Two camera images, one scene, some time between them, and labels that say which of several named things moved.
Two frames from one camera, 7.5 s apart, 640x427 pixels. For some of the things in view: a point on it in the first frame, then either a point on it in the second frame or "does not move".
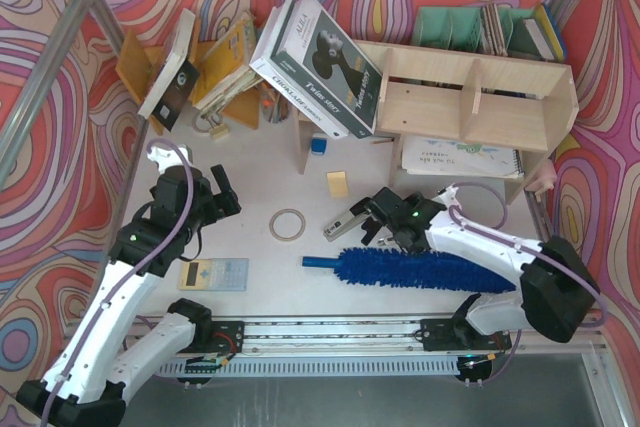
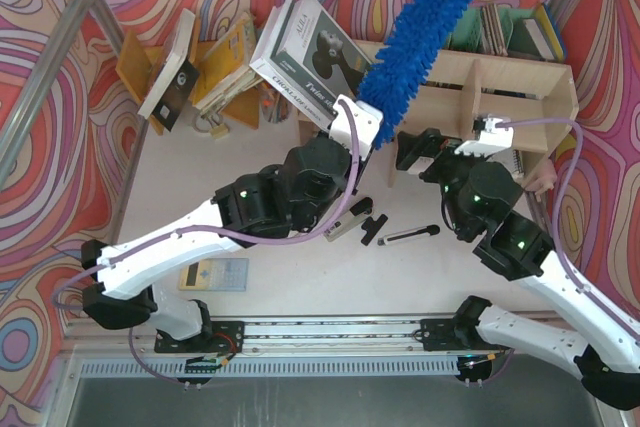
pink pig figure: [543, 180] does not move
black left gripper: [220, 195] → [336, 158]
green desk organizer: [488, 29] does not move
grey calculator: [214, 274] does not move
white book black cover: [176, 79] does not move
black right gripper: [373, 214] → [412, 150]
